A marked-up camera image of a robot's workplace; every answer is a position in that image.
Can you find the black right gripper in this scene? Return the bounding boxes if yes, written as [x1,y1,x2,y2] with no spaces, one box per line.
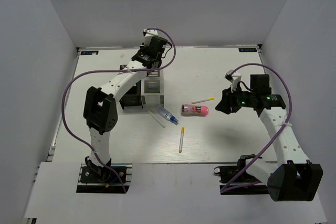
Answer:
[215,83,256,114]

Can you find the clear blue glue bottle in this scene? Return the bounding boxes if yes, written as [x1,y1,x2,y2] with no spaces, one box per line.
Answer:
[159,108,179,124]

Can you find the pale yellow highlighter marker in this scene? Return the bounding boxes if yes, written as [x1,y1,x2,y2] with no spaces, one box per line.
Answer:
[148,110,165,128]

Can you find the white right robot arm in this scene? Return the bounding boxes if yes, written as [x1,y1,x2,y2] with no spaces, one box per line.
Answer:
[214,73,323,201]

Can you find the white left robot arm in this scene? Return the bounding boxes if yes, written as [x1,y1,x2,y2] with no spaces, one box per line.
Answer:
[83,29,168,182]

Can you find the white pen holder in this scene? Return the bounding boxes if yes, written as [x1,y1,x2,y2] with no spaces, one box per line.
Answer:
[141,70,164,109]

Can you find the black pen holder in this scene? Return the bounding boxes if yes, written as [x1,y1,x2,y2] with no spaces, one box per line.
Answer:
[120,81,143,110]

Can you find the pink crayon jar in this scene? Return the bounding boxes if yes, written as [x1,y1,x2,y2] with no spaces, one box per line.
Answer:
[181,104,209,116]

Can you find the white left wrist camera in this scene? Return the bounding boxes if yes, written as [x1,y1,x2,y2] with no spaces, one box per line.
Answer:
[143,28,158,37]

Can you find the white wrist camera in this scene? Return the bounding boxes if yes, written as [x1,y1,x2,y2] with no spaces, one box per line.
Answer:
[143,28,158,37]
[225,70,241,92]

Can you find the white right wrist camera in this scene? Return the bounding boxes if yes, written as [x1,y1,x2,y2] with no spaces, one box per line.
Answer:
[225,70,241,92]

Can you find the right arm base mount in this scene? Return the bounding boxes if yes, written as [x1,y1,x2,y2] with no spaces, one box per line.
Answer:
[213,153,271,196]

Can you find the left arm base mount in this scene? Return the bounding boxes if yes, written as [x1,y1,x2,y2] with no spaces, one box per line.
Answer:
[76,156,133,194]

